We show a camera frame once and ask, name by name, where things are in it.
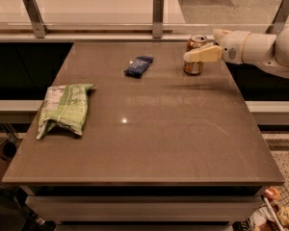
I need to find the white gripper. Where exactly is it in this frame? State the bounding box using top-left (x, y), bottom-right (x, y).
top-left (183, 29), bottom-right (250, 64)

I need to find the orange soda can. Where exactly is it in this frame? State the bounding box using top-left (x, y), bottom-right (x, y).
top-left (183, 35), bottom-right (207, 75)

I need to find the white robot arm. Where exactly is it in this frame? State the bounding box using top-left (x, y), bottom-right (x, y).
top-left (183, 27), bottom-right (289, 79)

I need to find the green jalapeno chip bag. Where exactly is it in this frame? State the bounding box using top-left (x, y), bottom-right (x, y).
top-left (37, 84), bottom-right (95, 140)

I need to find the blue snack bar wrapper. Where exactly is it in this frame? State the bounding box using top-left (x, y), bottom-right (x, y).
top-left (124, 56), bottom-right (153, 78)

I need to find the dark round stool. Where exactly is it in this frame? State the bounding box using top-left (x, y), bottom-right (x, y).
top-left (0, 141), bottom-right (17, 162)

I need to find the right metal railing bracket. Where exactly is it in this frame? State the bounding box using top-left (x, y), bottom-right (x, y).
top-left (266, 0), bottom-right (289, 35)

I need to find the metal railing bracket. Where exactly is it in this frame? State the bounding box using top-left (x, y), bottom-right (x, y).
top-left (266, 0), bottom-right (289, 35)
top-left (22, 0), bottom-right (47, 39)
top-left (152, 0), bottom-right (164, 39)

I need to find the middle metal railing bracket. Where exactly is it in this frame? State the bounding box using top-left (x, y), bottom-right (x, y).
top-left (152, 0), bottom-right (164, 39)

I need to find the left metal railing bracket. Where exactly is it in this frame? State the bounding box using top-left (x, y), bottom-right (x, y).
top-left (22, 0), bottom-right (47, 39)

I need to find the wire basket with items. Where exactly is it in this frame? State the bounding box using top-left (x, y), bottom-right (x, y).
top-left (248, 186), bottom-right (289, 231)

